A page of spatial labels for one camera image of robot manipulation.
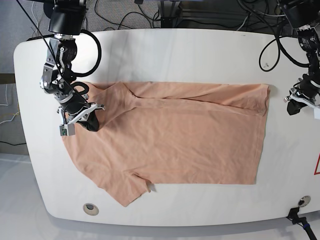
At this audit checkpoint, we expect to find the right silver table grommet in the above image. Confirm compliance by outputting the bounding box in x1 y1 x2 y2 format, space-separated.
298 195 311 208

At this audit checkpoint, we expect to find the white camera bracket image-left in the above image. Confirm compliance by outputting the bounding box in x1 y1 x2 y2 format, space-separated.
58 103 105 137

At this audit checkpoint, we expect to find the black clamp mount with cable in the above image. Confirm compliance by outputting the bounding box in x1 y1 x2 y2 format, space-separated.
286 207 317 240

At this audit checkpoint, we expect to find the white floor cable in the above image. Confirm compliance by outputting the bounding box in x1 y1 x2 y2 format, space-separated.
31 0 40 36

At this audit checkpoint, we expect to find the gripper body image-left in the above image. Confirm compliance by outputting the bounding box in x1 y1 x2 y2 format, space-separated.
56 90 89 115

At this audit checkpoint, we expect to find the white camera bracket image-right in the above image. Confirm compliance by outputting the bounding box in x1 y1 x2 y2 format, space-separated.
284 87 320 120

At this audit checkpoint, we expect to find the red triangle warning sticker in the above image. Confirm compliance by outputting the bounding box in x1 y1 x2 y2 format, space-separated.
314 155 320 175

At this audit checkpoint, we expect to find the silver table grommet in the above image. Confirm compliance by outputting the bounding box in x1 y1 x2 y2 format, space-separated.
298 195 311 208
83 203 99 216

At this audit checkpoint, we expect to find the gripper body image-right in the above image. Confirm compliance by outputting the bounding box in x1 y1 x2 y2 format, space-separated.
296 77 320 100

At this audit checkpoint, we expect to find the peach pink T-shirt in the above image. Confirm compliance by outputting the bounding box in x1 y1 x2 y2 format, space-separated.
62 82 270 207

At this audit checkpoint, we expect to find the black aluminium frame post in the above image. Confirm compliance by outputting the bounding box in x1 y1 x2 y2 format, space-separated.
157 0 182 29

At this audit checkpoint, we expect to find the left silver table grommet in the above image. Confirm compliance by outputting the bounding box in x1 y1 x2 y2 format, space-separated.
83 203 99 216

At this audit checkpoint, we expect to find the black flat bar table edge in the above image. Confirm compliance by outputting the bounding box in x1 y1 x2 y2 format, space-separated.
26 34 53 42

